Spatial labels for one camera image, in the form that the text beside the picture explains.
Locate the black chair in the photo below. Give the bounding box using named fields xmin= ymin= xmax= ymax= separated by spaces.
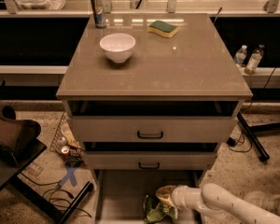
xmin=0 ymin=77 xmax=46 ymax=191

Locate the yellow green sponge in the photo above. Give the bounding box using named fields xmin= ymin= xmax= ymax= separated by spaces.
xmin=147 ymin=21 xmax=178 ymax=38

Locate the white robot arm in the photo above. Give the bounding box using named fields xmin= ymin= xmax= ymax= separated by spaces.
xmin=156 ymin=183 xmax=280 ymax=224

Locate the top grey drawer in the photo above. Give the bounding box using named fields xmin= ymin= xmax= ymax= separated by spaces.
xmin=67 ymin=116 xmax=237 ymax=143

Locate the small clear water bottle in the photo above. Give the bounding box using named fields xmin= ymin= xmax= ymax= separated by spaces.
xmin=233 ymin=45 xmax=247 ymax=67

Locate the black cable with plug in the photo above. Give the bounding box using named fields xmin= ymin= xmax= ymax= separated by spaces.
xmin=226 ymin=131 xmax=254 ymax=154

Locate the grey drawer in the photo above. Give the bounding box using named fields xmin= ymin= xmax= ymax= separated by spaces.
xmin=67 ymin=116 xmax=237 ymax=143
xmin=82 ymin=151 xmax=217 ymax=170

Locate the grey drawer cabinet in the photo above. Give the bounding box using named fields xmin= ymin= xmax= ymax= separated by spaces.
xmin=57 ymin=13 xmax=251 ymax=224

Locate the black floor cable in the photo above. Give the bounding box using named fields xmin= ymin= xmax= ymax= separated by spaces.
xmin=20 ymin=171 xmax=93 ymax=218

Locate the wire basket on floor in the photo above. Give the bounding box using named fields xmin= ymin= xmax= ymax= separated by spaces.
xmin=49 ymin=113 xmax=82 ymax=163

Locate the blue silver energy drink can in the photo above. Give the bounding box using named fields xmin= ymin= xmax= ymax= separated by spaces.
xmin=91 ymin=0 xmax=106 ymax=28

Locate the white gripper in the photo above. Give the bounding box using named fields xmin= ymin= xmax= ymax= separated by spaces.
xmin=156 ymin=185 xmax=204 ymax=219

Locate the blue tape cross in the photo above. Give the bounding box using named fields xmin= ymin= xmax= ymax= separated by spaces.
xmin=58 ymin=166 xmax=77 ymax=188

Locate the middle grey drawer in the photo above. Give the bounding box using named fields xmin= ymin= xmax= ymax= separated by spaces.
xmin=82 ymin=151 xmax=217 ymax=170

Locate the green jalapeno chip bag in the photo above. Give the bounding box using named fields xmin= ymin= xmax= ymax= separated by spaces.
xmin=143 ymin=195 xmax=172 ymax=224

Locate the black table leg bar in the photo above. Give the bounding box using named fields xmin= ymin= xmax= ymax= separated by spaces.
xmin=9 ymin=176 xmax=93 ymax=224

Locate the black stand base bar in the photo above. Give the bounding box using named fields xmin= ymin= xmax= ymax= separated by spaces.
xmin=237 ymin=113 xmax=270 ymax=162

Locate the white bowl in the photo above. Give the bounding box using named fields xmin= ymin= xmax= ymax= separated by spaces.
xmin=100 ymin=33 xmax=135 ymax=63

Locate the bottom open drawer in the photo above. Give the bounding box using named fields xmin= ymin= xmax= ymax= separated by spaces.
xmin=95 ymin=170 xmax=198 ymax=224

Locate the red soda can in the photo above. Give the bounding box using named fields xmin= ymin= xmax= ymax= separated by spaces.
xmin=61 ymin=146 xmax=70 ymax=161

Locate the tall clear plastic bottle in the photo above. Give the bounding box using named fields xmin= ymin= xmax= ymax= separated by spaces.
xmin=244 ymin=45 xmax=264 ymax=75

